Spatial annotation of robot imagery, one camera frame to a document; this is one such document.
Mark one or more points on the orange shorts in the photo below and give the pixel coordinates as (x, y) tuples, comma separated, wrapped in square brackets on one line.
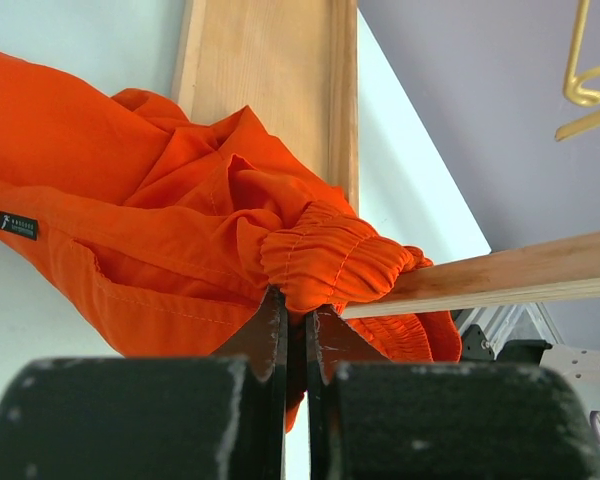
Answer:
[(163, 233)]

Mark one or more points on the yellow round hanger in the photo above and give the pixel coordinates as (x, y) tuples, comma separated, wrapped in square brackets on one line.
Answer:
[(574, 87)]

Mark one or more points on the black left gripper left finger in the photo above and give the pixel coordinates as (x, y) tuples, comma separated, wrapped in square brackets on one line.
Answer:
[(215, 417)]

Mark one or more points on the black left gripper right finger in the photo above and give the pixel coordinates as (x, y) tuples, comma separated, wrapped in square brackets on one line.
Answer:
[(370, 418)]

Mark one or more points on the wooden clothes rack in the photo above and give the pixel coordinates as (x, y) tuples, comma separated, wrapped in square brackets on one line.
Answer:
[(295, 64)]

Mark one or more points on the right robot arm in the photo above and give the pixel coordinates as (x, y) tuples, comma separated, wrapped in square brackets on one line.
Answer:
[(579, 367)]

